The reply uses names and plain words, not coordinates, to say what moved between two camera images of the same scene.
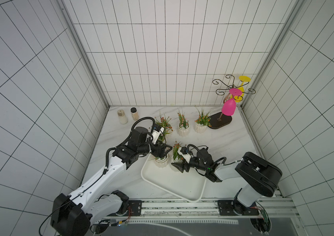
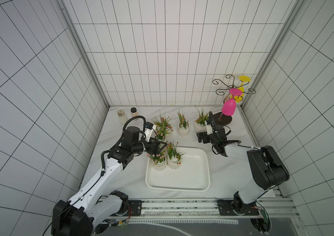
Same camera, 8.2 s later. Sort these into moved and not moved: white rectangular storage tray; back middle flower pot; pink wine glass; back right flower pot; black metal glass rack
Moved: white rectangular storage tray
Not moved: black metal glass rack; back middle flower pot; back right flower pot; pink wine glass
